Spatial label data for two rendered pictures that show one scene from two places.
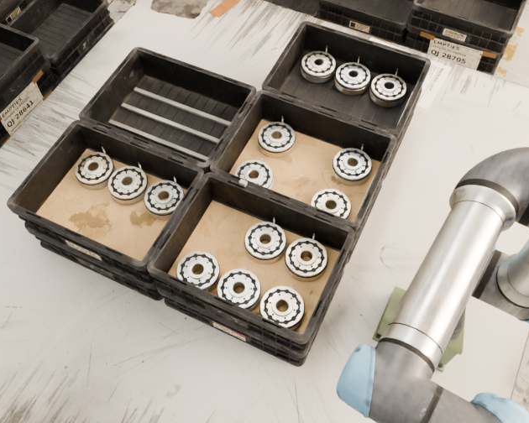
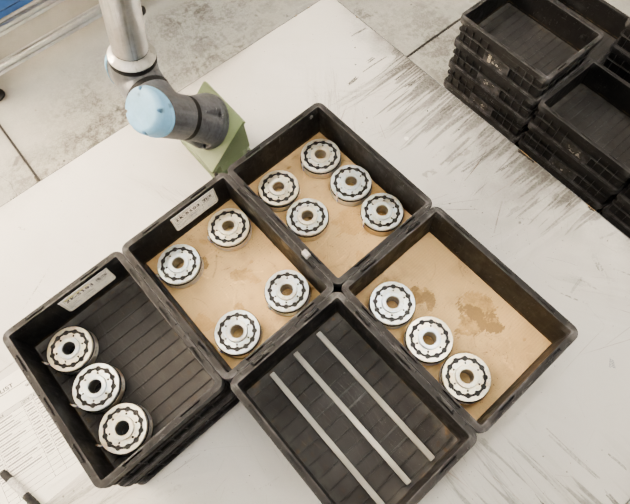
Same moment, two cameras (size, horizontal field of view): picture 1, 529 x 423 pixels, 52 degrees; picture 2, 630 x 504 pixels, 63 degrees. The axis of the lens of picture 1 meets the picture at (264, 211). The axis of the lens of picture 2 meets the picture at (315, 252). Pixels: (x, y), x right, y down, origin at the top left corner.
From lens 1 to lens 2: 1.15 m
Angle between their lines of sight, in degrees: 52
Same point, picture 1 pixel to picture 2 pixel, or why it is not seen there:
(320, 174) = (216, 275)
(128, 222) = (437, 298)
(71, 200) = (498, 353)
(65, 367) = (520, 223)
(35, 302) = (546, 293)
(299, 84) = (165, 416)
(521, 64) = not seen: outside the picture
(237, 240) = (332, 237)
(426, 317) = not seen: outside the picture
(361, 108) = (118, 343)
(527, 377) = not seen: hidden behind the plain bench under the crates
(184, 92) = (317, 471)
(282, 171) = (252, 295)
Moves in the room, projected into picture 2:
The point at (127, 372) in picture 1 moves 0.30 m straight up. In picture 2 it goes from (465, 200) to (495, 134)
